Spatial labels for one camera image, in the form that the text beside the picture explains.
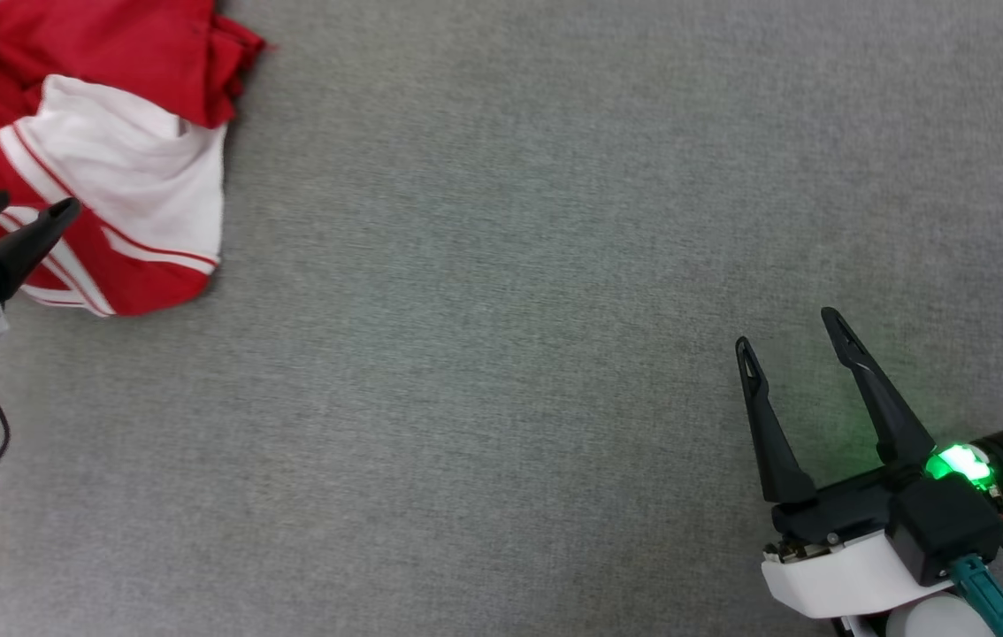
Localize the grey fabric sofa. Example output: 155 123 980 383
0 0 1003 637

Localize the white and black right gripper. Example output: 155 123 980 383
735 306 1003 619

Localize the teal camera cable connector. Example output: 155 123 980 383
947 553 1003 637

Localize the red and white basketball jersey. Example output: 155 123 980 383
0 0 268 318

